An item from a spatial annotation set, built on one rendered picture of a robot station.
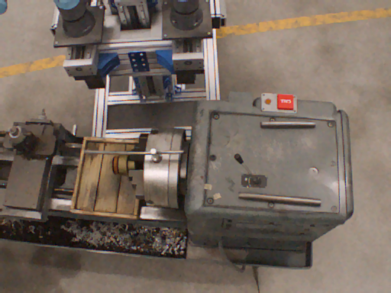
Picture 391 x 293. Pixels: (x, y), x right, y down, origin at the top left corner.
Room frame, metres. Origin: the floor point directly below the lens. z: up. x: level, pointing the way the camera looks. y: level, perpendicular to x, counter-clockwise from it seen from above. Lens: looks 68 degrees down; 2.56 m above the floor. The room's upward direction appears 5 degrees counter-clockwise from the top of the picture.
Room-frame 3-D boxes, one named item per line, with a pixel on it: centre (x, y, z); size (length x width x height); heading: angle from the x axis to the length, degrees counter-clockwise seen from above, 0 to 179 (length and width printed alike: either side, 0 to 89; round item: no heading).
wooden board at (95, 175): (0.57, 0.39, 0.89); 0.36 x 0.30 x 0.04; 171
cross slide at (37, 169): (0.64, 0.75, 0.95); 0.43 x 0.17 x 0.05; 171
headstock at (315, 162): (0.48, -0.27, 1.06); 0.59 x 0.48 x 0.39; 81
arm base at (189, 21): (1.20, -0.01, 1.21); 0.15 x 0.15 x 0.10
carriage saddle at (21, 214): (0.64, 0.80, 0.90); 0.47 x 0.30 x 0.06; 171
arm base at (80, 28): (1.22, 0.49, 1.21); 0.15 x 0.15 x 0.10
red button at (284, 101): (0.68, -0.35, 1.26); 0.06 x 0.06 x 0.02; 81
